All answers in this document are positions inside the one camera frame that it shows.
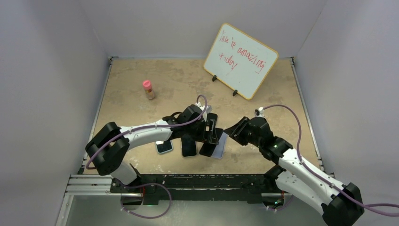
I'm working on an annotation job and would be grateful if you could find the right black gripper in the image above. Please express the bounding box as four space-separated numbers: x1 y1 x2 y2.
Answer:
224 117 262 148

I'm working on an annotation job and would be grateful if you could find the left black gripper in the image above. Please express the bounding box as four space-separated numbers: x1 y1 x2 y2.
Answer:
185 119 217 145

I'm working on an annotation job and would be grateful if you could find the lavender phone case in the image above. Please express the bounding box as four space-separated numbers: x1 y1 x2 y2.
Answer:
211 132 228 159

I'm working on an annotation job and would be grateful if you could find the clear magsafe phone case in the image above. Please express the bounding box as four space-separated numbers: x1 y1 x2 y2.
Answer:
181 137 199 159

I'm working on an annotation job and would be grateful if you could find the light blue phone case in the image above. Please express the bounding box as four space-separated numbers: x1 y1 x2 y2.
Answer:
155 140 174 155

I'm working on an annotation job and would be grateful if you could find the black phone case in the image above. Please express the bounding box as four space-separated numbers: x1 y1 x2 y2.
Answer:
206 113 218 126

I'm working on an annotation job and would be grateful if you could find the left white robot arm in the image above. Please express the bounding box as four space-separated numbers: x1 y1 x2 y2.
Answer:
85 104 223 193

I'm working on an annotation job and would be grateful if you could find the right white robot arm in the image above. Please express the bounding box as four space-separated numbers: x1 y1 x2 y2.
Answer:
225 117 364 226

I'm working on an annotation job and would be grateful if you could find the pink capped small bottle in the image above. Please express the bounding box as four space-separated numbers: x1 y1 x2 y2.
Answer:
142 80 155 100

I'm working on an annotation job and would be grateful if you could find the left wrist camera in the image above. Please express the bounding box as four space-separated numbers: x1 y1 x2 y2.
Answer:
195 103 212 118

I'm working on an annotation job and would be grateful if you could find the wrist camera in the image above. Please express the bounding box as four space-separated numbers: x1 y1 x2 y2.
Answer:
195 103 212 118
254 107 266 118

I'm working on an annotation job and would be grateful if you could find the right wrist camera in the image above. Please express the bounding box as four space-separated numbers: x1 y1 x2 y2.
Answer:
254 107 266 118

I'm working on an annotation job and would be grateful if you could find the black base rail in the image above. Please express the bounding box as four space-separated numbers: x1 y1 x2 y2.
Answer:
110 174 289 208

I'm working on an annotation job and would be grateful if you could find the whiteboard with yellow frame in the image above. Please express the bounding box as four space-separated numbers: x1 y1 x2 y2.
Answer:
203 23 279 100

